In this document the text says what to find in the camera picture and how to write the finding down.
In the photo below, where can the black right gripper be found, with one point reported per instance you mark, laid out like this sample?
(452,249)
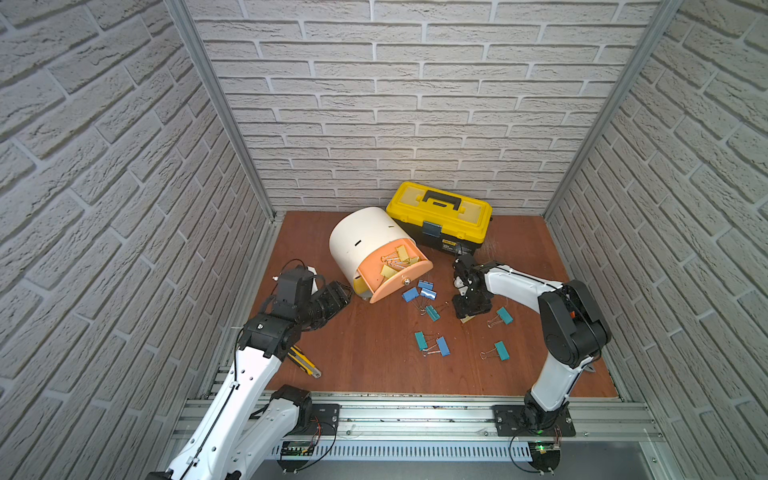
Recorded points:
(461,309)

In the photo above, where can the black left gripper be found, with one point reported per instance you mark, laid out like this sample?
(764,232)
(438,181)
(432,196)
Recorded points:
(330,301)

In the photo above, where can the teal binder clip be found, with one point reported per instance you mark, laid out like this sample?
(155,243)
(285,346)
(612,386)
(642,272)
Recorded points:
(502,316)
(421,341)
(433,311)
(498,351)

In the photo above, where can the orange top drawer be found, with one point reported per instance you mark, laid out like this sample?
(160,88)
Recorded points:
(370,285)

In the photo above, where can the round white drawer cabinet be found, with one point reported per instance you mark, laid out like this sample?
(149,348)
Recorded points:
(359,234)

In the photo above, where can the yellow binder clip small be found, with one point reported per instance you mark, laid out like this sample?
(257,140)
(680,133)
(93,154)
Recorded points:
(402,253)

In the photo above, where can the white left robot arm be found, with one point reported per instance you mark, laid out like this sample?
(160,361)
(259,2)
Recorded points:
(235,436)

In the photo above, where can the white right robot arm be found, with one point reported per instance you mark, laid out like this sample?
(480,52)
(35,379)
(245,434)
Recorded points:
(573,326)

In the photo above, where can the blue binder clip shiny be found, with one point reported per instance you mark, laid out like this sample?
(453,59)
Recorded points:
(428,294)

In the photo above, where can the blue binder clip lower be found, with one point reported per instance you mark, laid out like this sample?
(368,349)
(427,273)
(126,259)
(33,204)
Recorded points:
(440,347)

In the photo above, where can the blue binder clip left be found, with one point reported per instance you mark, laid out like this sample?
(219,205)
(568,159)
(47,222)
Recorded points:
(411,294)

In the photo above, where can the yellow utility knife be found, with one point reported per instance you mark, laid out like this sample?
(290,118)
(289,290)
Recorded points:
(298,357)

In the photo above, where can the yellow black toolbox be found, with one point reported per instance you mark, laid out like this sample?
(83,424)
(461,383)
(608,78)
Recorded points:
(441,220)

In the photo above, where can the left circuit board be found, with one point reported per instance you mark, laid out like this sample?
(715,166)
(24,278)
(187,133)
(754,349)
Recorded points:
(296,455)

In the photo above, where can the circuit board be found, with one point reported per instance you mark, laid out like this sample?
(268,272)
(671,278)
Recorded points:
(545,457)
(296,455)

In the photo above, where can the right circuit board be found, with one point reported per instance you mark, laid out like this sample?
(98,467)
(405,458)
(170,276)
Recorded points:
(545,457)

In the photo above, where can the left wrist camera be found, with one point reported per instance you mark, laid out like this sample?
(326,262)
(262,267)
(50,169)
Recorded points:
(294,289)

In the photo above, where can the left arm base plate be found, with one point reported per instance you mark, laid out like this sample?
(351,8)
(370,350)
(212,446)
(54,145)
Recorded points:
(323,417)

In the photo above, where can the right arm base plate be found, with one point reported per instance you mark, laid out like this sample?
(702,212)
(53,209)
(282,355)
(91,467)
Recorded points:
(528,420)

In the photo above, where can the aluminium rail frame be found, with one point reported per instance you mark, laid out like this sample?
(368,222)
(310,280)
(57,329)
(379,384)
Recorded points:
(440,429)

